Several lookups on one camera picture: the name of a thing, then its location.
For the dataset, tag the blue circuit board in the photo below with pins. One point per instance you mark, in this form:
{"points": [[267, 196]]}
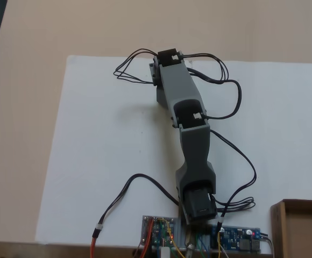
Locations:
{"points": [[236, 237]]}

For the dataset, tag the wooden bin box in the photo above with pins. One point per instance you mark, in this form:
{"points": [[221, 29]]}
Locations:
{"points": [[304, 231]]}

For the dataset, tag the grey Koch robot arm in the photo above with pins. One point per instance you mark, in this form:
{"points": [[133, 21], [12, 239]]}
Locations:
{"points": [[185, 88]]}

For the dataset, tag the white paper sheet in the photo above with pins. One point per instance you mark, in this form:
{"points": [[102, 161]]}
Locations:
{"points": [[279, 121], [96, 147]]}

